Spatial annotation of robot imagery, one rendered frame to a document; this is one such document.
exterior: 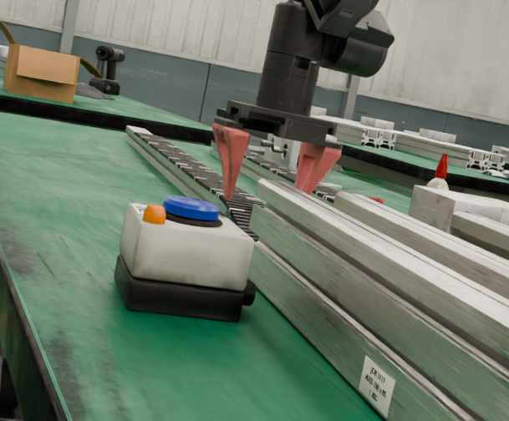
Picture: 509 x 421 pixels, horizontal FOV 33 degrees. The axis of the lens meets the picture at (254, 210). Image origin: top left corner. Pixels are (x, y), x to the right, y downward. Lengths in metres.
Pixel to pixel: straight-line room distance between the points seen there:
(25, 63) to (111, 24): 9.12
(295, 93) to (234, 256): 0.32
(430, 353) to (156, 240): 0.22
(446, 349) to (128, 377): 0.16
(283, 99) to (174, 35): 11.22
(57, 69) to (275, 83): 1.98
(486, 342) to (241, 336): 0.22
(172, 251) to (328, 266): 0.10
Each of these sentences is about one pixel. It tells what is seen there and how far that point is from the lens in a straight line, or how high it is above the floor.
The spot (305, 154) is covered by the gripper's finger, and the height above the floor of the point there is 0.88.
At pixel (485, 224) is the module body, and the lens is 0.78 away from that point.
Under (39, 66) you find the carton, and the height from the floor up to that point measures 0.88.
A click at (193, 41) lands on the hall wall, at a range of 12.16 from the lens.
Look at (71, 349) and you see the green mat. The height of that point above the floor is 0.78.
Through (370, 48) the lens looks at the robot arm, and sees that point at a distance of 0.92.
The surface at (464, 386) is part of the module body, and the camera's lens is 0.41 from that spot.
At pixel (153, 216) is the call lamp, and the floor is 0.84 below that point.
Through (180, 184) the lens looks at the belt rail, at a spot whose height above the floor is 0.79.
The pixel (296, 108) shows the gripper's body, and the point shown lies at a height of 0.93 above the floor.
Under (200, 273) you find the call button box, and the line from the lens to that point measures 0.59.
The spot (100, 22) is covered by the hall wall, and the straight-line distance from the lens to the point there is 11.84.
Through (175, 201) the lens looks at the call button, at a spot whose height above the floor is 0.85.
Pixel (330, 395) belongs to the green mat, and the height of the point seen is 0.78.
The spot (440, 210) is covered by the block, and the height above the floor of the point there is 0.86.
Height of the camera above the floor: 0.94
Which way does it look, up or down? 8 degrees down
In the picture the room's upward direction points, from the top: 11 degrees clockwise
